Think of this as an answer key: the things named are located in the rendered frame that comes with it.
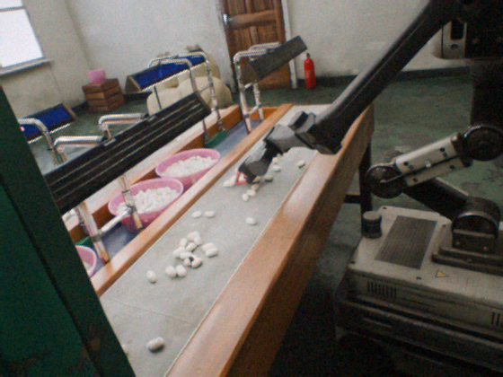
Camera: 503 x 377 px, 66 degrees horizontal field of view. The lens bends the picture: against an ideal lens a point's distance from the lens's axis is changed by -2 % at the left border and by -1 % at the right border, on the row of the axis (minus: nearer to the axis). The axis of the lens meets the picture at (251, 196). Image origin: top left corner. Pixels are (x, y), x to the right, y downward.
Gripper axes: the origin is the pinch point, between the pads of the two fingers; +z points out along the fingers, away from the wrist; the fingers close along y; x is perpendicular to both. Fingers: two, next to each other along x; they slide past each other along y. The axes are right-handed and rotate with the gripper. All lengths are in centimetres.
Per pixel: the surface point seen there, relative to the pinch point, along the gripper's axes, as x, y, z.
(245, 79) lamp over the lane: -23.7, -23.8, -19.0
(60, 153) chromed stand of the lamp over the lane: -35, 50, -10
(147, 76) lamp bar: -61, -35, 18
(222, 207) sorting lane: 2.0, 14.7, 0.2
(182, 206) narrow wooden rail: -7.5, 19.6, 7.2
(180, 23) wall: -221, -432, 193
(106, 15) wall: -334, -431, 274
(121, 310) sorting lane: 0, 62, 3
